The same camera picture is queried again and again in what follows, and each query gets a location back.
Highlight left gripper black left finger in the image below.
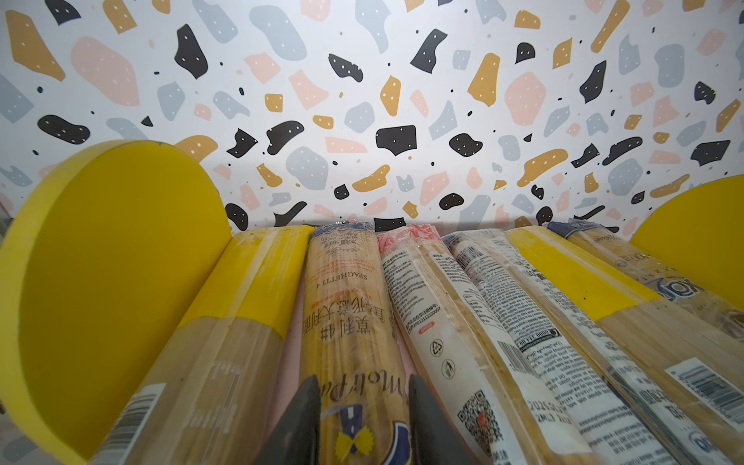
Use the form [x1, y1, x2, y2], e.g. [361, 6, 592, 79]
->
[253, 375, 321, 465]

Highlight yellow navy spaghetti bag figure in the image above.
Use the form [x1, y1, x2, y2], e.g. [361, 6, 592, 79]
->
[548, 219, 743, 342]

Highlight red ends clear spaghetti bag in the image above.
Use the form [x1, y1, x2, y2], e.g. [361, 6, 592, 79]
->
[377, 225, 600, 464]

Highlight white label spaghetti bag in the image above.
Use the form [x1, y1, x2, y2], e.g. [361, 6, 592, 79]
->
[441, 227, 739, 465]

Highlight dark blue spaghetti bag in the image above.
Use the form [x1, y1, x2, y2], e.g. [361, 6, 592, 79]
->
[300, 218, 411, 464]

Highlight yellow top spaghetti bag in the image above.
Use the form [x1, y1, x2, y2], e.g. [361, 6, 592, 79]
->
[91, 226, 313, 464]
[506, 227, 743, 464]

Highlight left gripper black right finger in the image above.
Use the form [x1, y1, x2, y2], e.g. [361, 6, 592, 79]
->
[409, 375, 475, 465]

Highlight yellow shelf pink blue boards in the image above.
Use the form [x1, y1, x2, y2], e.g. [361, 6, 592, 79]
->
[0, 138, 744, 465]

